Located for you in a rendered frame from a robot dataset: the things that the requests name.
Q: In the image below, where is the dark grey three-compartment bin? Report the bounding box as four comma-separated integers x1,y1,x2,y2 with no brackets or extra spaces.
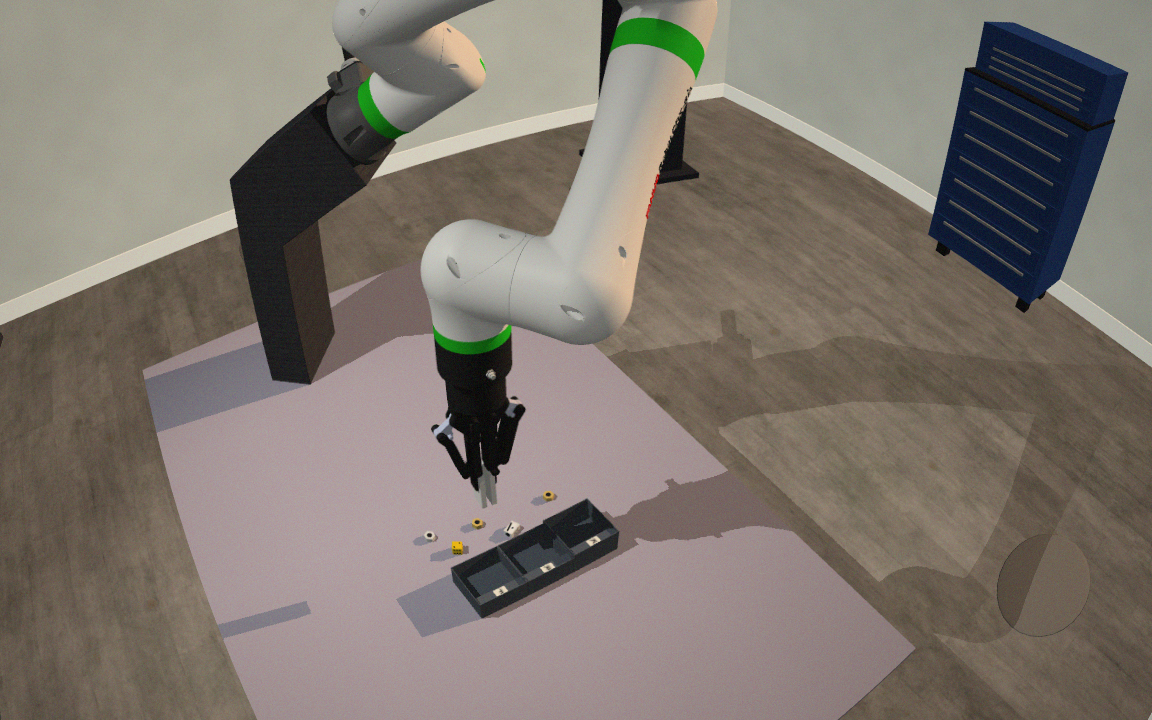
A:
450,499,619,617

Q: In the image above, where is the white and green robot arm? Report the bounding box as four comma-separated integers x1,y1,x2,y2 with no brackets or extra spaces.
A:
327,0,717,389

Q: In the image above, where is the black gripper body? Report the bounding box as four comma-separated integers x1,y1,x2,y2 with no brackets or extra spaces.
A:
445,377,509,435

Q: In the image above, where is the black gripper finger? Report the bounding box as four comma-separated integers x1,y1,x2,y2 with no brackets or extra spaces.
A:
431,415,487,509
480,396,526,505

